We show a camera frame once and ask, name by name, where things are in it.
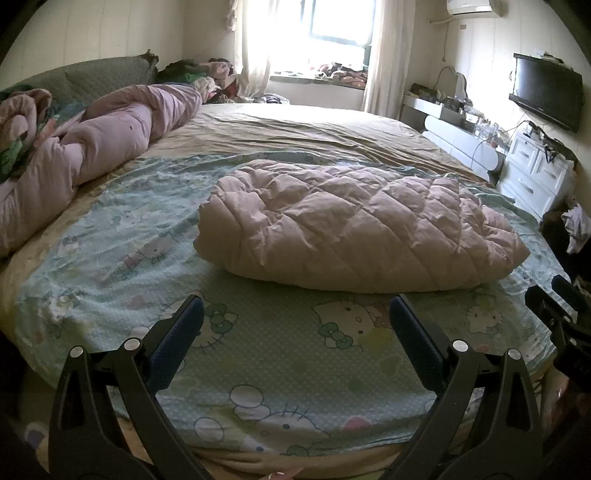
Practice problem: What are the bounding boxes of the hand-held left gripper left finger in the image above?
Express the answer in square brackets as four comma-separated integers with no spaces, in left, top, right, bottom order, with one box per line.
[48,295,205,480]

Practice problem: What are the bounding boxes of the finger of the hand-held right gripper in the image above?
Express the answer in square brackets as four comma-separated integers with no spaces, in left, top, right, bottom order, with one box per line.
[525,285,573,324]
[551,274,578,301]

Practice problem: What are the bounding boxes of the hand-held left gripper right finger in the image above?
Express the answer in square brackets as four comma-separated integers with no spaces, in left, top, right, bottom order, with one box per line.
[389,294,541,480]

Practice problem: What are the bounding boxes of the pink quilted jacket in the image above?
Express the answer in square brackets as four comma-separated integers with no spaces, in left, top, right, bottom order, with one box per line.
[193,159,531,294]

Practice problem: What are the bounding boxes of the pile of mixed clothes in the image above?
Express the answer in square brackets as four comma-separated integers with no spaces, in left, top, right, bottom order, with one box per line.
[157,58,291,106]

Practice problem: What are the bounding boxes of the clothes heap on windowsill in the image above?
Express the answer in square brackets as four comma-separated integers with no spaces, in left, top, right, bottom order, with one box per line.
[272,62,370,86]

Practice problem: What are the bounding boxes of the white crumpled cloth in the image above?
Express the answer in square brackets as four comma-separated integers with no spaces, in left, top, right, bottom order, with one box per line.
[561,198,591,254]

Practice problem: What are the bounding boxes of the white chest of drawers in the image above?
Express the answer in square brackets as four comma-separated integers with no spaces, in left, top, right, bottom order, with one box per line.
[499,131,578,220]

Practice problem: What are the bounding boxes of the teal cartoon printed sheet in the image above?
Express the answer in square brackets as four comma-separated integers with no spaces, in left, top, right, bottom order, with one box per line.
[14,150,578,457]

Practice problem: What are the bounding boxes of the cluster of toiletry bottles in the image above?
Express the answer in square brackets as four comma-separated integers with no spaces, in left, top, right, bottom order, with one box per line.
[462,104,509,148]

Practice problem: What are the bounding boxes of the white dressing table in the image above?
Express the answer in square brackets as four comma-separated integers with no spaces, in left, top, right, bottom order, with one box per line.
[402,95,506,174]

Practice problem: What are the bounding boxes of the pink rolled duvet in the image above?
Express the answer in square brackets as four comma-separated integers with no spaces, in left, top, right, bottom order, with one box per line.
[0,84,203,259]

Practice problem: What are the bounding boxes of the heart shaped mirror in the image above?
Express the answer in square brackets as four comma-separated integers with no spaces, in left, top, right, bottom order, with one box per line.
[436,67,467,100]

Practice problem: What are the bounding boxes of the bed with tan sheet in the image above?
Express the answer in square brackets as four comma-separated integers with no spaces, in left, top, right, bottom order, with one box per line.
[0,102,583,480]

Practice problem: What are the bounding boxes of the floral printed quilt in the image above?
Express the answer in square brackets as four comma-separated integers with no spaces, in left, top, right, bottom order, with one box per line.
[0,88,54,183]

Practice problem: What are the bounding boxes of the grey padded headboard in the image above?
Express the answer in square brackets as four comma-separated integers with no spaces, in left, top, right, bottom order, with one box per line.
[0,50,160,100]

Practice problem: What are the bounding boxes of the cream curtain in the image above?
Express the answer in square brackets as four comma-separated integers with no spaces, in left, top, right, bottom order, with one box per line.
[362,0,419,118]
[226,0,273,97]

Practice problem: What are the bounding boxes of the white air conditioner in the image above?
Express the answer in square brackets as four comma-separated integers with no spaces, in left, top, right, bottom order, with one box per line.
[445,0,502,18]

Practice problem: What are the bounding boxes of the window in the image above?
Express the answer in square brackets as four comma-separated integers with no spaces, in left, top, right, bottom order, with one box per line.
[268,0,377,75]

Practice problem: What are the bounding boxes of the black cables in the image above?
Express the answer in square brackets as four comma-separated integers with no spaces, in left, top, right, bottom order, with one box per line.
[529,120,578,163]

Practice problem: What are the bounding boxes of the black wall television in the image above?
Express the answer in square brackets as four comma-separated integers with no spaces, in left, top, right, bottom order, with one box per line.
[509,53,583,134]

